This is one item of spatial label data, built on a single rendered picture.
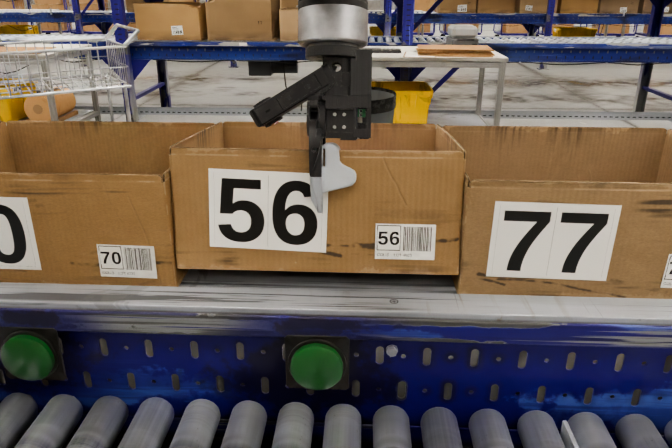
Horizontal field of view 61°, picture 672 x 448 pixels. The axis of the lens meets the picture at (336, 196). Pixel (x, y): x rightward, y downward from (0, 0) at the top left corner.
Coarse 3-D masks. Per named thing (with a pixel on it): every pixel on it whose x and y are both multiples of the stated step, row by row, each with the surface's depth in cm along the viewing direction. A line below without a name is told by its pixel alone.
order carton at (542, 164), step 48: (480, 144) 99; (528, 144) 99; (576, 144) 99; (624, 144) 98; (480, 192) 72; (528, 192) 72; (576, 192) 72; (624, 192) 71; (480, 240) 75; (624, 240) 74; (480, 288) 77; (528, 288) 77; (576, 288) 77; (624, 288) 76
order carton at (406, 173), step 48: (192, 144) 84; (240, 144) 103; (288, 144) 103; (384, 144) 102; (432, 144) 101; (192, 192) 76; (336, 192) 75; (384, 192) 74; (432, 192) 74; (192, 240) 77; (336, 240) 76
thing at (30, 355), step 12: (24, 336) 75; (12, 348) 75; (24, 348) 75; (36, 348) 75; (48, 348) 76; (12, 360) 76; (24, 360) 76; (36, 360) 75; (48, 360) 76; (12, 372) 77; (24, 372) 76; (36, 372) 76; (48, 372) 77
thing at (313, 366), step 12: (300, 348) 74; (312, 348) 73; (324, 348) 73; (300, 360) 74; (312, 360) 73; (324, 360) 73; (336, 360) 73; (300, 372) 74; (312, 372) 74; (324, 372) 74; (336, 372) 74; (300, 384) 75; (312, 384) 75; (324, 384) 75
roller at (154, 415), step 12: (144, 408) 76; (156, 408) 76; (168, 408) 78; (132, 420) 75; (144, 420) 74; (156, 420) 75; (168, 420) 76; (132, 432) 72; (144, 432) 72; (156, 432) 73; (120, 444) 71; (132, 444) 70; (144, 444) 71; (156, 444) 72
